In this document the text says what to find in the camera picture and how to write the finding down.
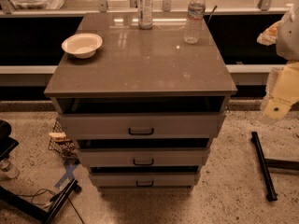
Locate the plastic bottle on floor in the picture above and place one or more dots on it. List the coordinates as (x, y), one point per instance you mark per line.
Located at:
(9, 169)

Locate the black stand left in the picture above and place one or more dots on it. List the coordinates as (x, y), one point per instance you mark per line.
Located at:
(35, 210)

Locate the white paper bowl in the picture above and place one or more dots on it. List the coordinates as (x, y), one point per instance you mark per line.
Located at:
(82, 46)

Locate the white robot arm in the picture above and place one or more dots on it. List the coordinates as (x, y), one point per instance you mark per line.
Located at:
(287, 45)

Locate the clear water bottle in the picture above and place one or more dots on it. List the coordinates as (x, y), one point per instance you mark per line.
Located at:
(194, 20)

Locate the black chair base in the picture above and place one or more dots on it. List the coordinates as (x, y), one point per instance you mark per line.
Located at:
(7, 144)

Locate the blue tape cross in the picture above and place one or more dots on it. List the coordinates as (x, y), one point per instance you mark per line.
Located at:
(69, 169)

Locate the grey drawer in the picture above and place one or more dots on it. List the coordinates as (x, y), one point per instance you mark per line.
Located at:
(139, 126)
(140, 157)
(144, 180)

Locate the black stand right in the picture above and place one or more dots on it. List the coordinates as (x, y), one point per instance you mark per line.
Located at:
(265, 164)

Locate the black stand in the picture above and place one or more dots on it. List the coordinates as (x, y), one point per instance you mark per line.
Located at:
(265, 164)
(35, 210)

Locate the black wire basket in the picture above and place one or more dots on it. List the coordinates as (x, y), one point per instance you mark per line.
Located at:
(61, 144)

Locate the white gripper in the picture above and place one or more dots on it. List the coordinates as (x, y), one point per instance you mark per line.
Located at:
(289, 37)

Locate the metal railing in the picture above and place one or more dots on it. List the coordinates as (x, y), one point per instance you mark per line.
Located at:
(102, 0)

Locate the snack package in basket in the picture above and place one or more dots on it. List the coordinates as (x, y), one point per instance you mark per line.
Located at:
(59, 138)

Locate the labelled drink bottle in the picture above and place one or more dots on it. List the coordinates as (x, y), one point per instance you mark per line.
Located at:
(144, 9)

